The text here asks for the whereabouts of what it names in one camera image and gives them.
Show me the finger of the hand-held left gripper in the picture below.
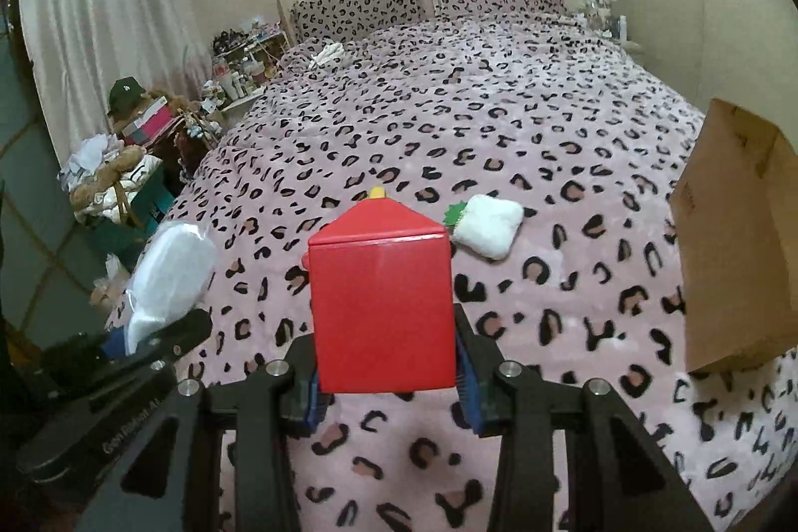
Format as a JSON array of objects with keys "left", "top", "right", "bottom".
[
  {"left": 43, "top": 333, "right": 129, "bottom": 383},
  {"left": 112, "top": 309, "right": 214, "bottom": 383}
]

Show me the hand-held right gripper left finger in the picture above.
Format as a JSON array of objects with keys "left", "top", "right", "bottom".
[{"left": 93, "top": 333, "right": 331, "bottom": 532}]

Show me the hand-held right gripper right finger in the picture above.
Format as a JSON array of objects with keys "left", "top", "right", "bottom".
[{"left": 452, "top": 303, "right": 712, "bottom": 532}]

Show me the plastic tissue pack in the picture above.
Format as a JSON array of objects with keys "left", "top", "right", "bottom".
[{"left": 123, "top": 223, "right": 218, "bottom": 355}]

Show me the red box with handle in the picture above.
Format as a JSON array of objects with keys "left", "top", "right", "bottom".
[{"left": 302, "top": 198, "right": 459, "bottom": 396}]

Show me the brown cardboard box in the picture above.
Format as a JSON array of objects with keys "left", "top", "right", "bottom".
[{"left": 670, "top": 99, "right": 798, "bottom": 374}]

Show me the white radish plush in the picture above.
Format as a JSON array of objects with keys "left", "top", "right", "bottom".
[{"left": 444, "top": 194, "right": 525, "bottom": 262}]

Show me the brown teddy bear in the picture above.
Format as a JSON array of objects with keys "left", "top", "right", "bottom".
[{"left": 68, "top": 146, "right": 147, "bottom": 209}]

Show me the pink shoebox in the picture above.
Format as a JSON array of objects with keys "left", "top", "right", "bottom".
[{"left": 121, "top": 99, "right": 176, "bottom": 147}]

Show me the green cap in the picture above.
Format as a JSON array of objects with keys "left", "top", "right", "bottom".
[{"left": 107, "top": 78, "right": 147, "bottom": 117}]

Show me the cluttered white shelf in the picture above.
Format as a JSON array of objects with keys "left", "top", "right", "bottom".
[{"left": 208, "top": 17, "right": 291, "bottom": 112}]

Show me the small white cloth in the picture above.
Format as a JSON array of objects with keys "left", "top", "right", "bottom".
[{"left": 308, "top": 42, "right": 345, "bottom": 68}]

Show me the pale curtain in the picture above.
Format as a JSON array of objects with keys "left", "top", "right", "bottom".
[{"left": 18, "top": 0, "right": 209, "bottom": 165}]

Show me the cluster of small bottles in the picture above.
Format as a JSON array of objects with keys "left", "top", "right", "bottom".
[{"left": 583, "top": 0, "right": 627, "bottom": 40}]

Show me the white wardrobe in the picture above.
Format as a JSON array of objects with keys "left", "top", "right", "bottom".
[{"left": 598, "top": 0, "right": 798, "bottom": 134}]

